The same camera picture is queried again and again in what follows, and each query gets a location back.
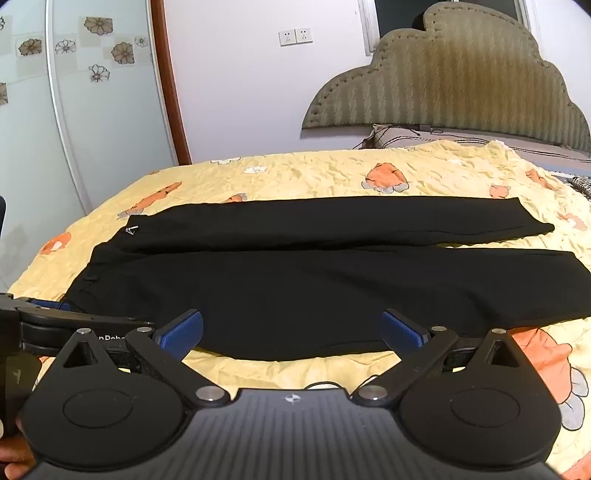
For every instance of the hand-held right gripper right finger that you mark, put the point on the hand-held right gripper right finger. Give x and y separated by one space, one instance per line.
400 330

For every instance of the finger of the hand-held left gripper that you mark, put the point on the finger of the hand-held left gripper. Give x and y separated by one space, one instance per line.
69 320
51 304

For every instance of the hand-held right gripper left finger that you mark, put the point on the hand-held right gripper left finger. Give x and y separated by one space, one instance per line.
181 334

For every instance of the black pants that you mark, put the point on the black pants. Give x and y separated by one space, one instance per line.
300 295

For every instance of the person's left hand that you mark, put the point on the person's left hand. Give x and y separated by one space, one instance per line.
11 454

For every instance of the yellow carrot print blanket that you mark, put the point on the yellow carrot print blanket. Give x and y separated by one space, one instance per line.
300 182

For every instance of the grey patterned pillow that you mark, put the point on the grey patterned pillow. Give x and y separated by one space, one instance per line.
401 136

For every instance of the floral sliding wardrobe door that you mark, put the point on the floral sliding wardrobe door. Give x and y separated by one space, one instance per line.
106 115

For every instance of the black white striped cloth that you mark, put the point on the black white striped cloth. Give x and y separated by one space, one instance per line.
581 185

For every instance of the olive padded headboard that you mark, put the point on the olive padded headboard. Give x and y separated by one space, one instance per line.
438 78

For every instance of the white framed window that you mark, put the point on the white framed window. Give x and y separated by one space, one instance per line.
367 27

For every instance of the brown wooden wardrobe frame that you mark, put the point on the brown wooden wardrobe frame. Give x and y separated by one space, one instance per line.
170 83

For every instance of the white wall socket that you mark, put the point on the white wall socket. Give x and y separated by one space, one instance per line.
286 38
304 35

